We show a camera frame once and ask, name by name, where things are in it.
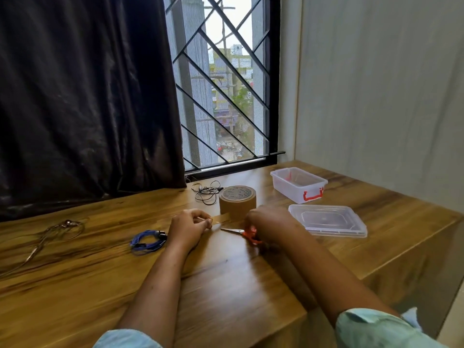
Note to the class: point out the black window grille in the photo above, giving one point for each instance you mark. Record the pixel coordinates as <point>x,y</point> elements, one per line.
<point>221,57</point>

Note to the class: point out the person's right shirt sleeve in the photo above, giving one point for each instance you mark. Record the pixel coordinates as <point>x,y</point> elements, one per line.
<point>377,331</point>

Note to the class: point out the brown packing tape roll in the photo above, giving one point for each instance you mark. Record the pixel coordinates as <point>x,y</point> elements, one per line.
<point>237,204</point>

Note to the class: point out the person's left hand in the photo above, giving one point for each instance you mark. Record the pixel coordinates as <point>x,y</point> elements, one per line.
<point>185,230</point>

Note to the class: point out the clear box with red latches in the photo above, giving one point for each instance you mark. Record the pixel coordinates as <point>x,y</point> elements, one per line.
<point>299,184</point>

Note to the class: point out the person's left thumb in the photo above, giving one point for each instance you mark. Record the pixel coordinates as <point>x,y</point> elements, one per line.
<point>205,224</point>

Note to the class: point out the dark brown curtain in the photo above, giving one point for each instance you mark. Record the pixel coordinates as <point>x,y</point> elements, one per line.
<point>83,101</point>

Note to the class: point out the black window frame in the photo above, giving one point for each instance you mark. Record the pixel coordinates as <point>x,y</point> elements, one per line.
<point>274,76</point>

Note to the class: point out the person's left forearm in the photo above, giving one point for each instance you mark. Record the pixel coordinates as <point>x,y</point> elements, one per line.
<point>159,286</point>

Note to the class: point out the person's right forearm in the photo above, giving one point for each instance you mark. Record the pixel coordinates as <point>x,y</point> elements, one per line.
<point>326,275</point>

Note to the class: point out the person's right fingers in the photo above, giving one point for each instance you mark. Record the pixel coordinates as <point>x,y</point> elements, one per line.
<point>253,222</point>

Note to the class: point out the person's left shirt sleeve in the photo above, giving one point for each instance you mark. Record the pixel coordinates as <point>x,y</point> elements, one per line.
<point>127,339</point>

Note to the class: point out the person's right hand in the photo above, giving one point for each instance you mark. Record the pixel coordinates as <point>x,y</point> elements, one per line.
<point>277,224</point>

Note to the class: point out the clear plastic lid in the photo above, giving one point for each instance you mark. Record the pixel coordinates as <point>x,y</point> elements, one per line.
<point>328,220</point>

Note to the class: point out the person's shirt sleeve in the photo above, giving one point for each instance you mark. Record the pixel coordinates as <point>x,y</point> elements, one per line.
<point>127,339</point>
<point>377,331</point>

